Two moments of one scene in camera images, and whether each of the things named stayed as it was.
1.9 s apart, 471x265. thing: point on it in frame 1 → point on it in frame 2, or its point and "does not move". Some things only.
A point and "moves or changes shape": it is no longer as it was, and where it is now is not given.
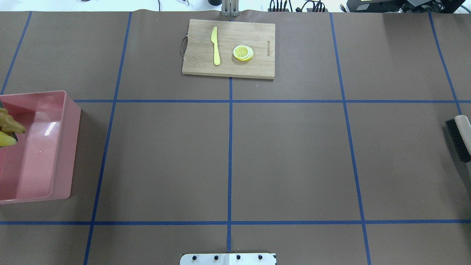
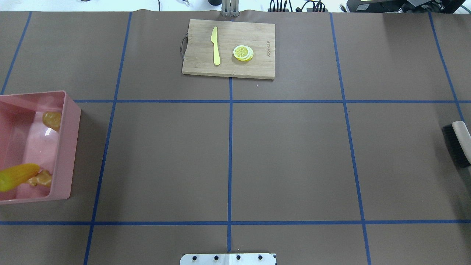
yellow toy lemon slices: x=243 y=53 does not move
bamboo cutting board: x=199 y=54 does not move
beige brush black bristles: x=459 y=130 moves or changes shape
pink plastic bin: x=39 y=166 does not move
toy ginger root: x=7 y=123 → x=44 y=177
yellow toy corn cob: x=6 y=140 → x=13 y=177
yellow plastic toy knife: x=214 y=39 does not move
